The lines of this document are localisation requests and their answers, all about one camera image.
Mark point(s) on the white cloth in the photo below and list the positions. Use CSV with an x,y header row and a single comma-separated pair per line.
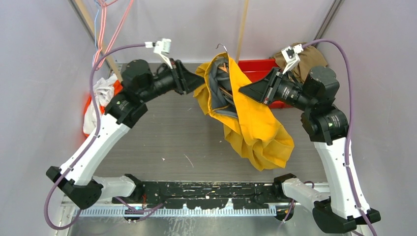
x,y
101,97

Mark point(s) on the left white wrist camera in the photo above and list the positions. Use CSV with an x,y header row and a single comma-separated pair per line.
x,y
161,48

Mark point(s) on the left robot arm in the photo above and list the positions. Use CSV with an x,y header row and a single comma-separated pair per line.
x,y
76,178

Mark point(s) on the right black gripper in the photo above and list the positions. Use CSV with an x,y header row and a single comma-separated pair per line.
x,y
264,89

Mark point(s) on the blue wire hanger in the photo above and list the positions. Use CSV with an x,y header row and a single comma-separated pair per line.
x,y
98,4

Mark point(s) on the wooden clothes rack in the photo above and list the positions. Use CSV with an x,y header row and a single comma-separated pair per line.
x,y
88,22

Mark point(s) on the orange hanger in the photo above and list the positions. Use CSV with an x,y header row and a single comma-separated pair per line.
x,y
225,86

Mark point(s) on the red plastic bin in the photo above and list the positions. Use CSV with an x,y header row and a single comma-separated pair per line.
x,y
255,70

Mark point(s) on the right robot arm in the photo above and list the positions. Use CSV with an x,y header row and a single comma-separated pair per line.
x,y
344,207

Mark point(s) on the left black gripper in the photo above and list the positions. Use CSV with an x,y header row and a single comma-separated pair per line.
x,y
185,81

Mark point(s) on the aluminium rail frame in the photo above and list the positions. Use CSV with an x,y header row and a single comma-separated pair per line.
x,y
318,203

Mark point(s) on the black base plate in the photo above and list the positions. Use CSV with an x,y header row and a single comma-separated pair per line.
x,y
206,195

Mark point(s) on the tan brown garment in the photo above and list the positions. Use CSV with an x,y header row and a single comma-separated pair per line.
x,y
309,57

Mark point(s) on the pink wire hanger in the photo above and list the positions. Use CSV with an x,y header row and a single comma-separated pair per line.
x,y
111,19

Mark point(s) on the yellow pleated skirt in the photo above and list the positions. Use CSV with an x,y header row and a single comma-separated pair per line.
x,y
249,127

